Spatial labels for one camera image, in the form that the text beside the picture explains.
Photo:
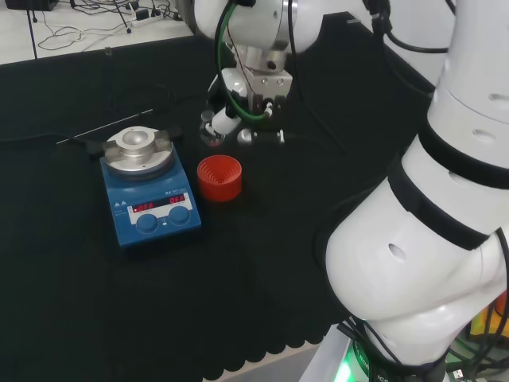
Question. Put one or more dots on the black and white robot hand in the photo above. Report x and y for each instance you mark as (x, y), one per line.
(234, 81)

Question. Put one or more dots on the heater with blue base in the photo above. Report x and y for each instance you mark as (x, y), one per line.
(153, 199)

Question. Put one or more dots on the white power strip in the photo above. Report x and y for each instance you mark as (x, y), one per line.
(146, 20)

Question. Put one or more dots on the thin metal probe rod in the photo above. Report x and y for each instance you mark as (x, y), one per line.
(104, 126)

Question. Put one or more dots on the dark tripod leg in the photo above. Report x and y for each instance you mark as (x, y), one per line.
(32, 37)

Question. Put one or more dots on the black bench cloth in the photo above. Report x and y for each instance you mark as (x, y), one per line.
(159, 278)

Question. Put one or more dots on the black equipment box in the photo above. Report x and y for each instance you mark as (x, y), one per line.
(32, 4)

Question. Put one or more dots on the yellow stop button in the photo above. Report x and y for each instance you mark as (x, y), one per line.
(491, 318)

